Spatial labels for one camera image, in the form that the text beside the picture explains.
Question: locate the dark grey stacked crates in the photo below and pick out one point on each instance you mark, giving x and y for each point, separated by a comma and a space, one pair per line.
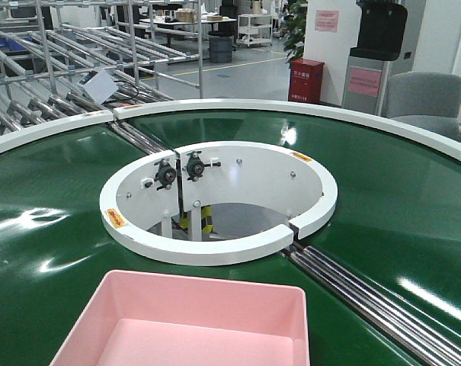
220, 47

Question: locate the grey fabric chair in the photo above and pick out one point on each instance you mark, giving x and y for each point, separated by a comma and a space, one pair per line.
428, 100

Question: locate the steel transfer rollers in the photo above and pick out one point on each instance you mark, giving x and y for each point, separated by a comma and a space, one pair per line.
418, 338

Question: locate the white box on rack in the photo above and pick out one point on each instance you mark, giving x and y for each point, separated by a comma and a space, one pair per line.
98, 85

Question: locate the metal roller rack shelf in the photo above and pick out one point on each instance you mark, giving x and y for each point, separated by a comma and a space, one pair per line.
46, 47

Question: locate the green circular conveyor belt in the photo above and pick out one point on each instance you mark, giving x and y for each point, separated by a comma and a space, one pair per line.
397, 226

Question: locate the black and grey kiosk stand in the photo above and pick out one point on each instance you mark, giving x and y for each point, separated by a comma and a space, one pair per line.
381, 31

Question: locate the pink plastic bin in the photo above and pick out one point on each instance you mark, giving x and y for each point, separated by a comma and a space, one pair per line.
138, 318

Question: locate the green potted plant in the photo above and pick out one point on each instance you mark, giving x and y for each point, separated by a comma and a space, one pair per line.
294, 28

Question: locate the red fire extinguisher box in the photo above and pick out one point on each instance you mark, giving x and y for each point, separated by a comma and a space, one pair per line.
305, 81

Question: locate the white outer conveyor rim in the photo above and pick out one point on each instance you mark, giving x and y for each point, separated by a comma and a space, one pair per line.
27, 135

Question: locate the pink wall notice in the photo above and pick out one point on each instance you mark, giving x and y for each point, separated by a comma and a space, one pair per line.
326, 20

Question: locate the white wire shelf cart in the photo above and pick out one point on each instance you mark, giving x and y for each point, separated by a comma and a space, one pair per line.
254, 29

